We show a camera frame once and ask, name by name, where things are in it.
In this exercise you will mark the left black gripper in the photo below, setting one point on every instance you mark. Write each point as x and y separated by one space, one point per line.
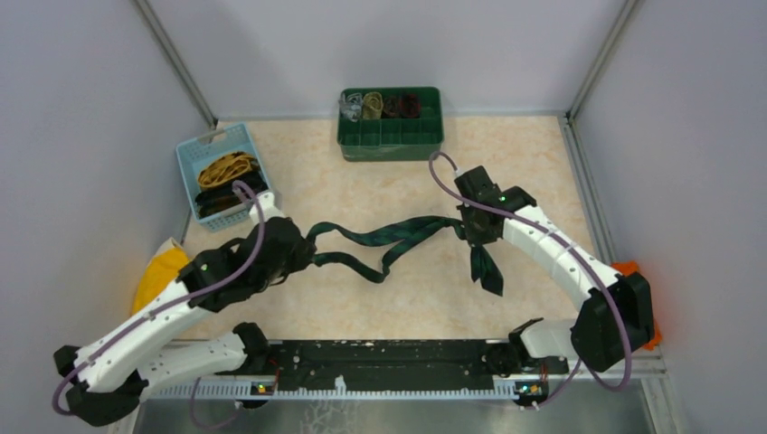
304 250

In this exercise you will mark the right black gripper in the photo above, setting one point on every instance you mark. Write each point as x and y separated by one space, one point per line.
474 238

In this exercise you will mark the green plaid tie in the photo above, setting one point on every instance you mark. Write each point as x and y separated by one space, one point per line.
402 237

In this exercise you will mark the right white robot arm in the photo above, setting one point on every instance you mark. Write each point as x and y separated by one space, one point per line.
615 315

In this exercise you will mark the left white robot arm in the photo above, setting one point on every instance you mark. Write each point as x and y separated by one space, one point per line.
105 381

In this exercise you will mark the dark navy tie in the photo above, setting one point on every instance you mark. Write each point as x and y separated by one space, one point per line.
223 197

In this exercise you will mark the yellow patterned tie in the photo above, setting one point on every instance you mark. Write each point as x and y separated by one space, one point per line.
226 168

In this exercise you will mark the yellow cloth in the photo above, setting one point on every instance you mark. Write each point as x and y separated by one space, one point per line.
163 268

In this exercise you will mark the light blue plastic basket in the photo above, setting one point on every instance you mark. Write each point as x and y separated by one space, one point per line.
195 154

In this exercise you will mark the green compartment organizer box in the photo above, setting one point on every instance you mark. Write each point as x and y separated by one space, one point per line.
393 139

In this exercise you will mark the red black rolled tie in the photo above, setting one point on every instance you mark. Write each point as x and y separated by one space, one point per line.
410 105

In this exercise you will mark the brown rolled tie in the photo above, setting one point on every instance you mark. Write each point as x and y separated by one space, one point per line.
392 106

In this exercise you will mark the silver rolled tie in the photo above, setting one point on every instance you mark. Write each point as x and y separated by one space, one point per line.
351 106

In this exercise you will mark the olive rolled tie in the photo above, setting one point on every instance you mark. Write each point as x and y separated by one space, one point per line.
372 105

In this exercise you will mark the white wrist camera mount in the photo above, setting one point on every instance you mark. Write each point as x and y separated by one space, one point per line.
269 205

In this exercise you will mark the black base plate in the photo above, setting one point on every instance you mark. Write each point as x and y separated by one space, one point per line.
397 365

